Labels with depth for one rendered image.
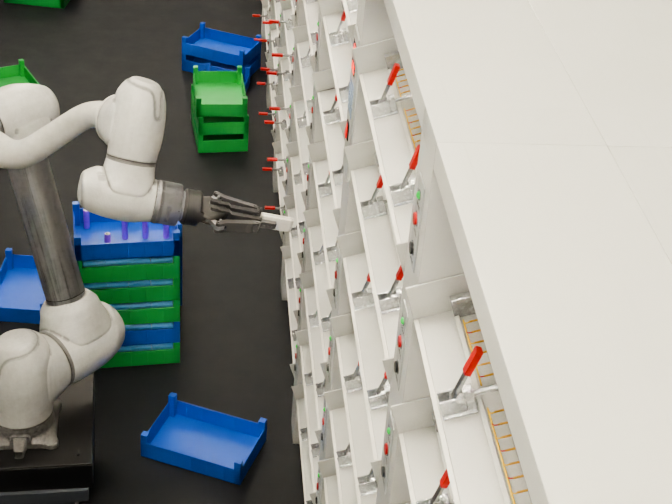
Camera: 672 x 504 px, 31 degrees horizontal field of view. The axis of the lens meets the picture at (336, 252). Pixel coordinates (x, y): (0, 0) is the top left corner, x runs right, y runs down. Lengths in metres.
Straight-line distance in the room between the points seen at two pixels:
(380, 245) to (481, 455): 0.73
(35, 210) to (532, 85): 1.74
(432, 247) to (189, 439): 2.16
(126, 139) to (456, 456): 1.32
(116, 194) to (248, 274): 1.77
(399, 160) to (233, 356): 2.08
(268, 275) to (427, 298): 2.72
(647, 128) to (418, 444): 0.50
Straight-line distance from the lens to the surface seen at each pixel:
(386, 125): 1.95
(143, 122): 2.47
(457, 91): 1.52
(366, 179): 2.18
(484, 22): 1.73
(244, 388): 3.74
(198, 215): 2.53
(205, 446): 3.54
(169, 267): 3.61
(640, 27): 1.80
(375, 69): 2.13
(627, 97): 1.58
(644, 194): 1.37
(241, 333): 3.95
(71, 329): 3.12
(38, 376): 3.05
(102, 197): 2.50
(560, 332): 1.13
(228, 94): 5.03
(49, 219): 3.06
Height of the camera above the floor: 2.41
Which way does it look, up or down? 34 degrees down
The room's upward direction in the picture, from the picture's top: 5 degrees clockwise
